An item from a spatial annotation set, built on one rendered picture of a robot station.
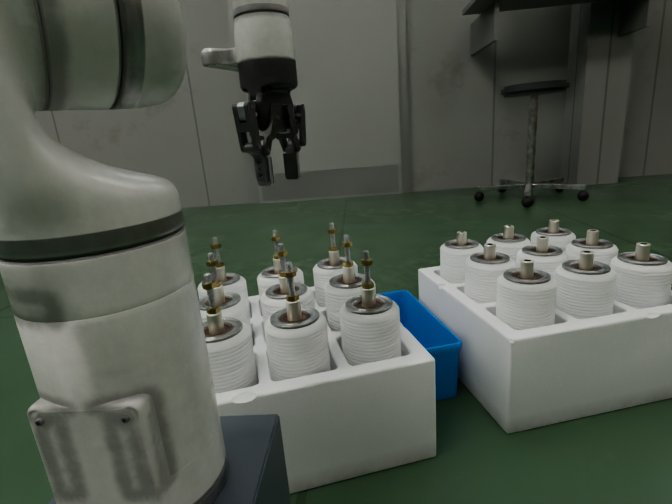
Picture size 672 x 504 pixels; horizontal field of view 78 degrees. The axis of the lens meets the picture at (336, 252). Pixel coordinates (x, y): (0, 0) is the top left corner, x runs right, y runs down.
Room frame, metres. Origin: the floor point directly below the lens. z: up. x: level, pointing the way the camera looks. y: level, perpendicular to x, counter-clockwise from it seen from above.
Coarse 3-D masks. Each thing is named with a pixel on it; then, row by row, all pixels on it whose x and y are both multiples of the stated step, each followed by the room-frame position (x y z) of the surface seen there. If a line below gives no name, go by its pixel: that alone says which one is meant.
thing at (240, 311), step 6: (240, 300) 0.67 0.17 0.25; (246, 300) 0.69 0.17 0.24; (234, 306) 0.65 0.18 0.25; (240, 306) 0.66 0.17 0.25; (246, 306) 0.67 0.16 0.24; (204, 312) 0.63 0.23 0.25; (222, 312) 0.63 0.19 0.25; (228, 312) 0.64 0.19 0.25; (234, 312) 0.64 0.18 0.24; (240, 312) 0.65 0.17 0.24; (246, 312) 0.67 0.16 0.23; (204, 318) 0.63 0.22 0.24; (240, 318) 0.65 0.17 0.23; (246, 318) 0.66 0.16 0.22; (252, 342) 0.67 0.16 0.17
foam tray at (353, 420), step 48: (336, 336) 0.65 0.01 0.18; (288, 384) 0.51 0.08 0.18; (336, 384) 0.52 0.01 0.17; (384, 384) 0.53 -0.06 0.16; (432, 384) 0.55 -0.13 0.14; (288, 432) 0.50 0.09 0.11; (336, 432) 0.52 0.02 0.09; (384, 432) 0.53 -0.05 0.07; (432, 432) 0.55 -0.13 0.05; (288, 480) 0.50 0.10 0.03; (336, 480) 0.51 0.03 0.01
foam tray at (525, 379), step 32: (448, 288) 0.82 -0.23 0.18; (448, 320) 0.80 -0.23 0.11; (480, 320) 0.68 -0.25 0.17; (576, 320) 0.64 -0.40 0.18; (608, 320) 0.63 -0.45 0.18; (640, 320) 0.63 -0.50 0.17; (480, 352) 0.68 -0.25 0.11; (512, 352) 0.59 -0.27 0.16; (544, 352) 0.60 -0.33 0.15; (576, 352) 0.61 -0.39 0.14; (608, 352) 0.62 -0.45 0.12; (640, 352) 0.63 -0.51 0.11; (480, 384) 0.67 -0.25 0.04; (512, 384) 0.59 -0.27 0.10; (544, 384) 0.60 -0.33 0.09; (576, 384) 0.61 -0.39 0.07; (608, 384) 0.62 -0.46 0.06; (640, 384) 0.63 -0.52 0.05; (512, 416) 0.59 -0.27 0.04; (544, 416) 0.60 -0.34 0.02; (576, 416) 0.61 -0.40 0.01
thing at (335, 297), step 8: (328, 288) 0.71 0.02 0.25; (336, 288) 0.69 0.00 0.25; (360, 288) 0.69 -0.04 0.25; (328, 296) 0.70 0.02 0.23; (336, 296) 0.69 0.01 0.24; (344, 296) 0.68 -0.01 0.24; (352, 296) 0.68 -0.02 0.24; (328, 304) 0.70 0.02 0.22; (336, 304) 0.69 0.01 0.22; (328, 312) 0.70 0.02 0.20; (336, 312) 0.69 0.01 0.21; (328, 320) 0.71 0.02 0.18; (336, 320) 0.69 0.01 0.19; (336, 328) 0.69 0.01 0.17
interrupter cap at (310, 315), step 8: (280, 312) 0.60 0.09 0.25; (304, 312) 0.60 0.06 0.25; (312, 312) 0.59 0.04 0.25; (272, 320) 0.57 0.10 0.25; (280, 320) 0.57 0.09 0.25; (288, 320) 0.58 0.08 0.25; (304, 320) 0.57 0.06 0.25; (312, 320) 0.56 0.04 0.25; (280, 328) 0.55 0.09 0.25; (288, 328) 0.54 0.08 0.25; (296, 328) 0.54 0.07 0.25
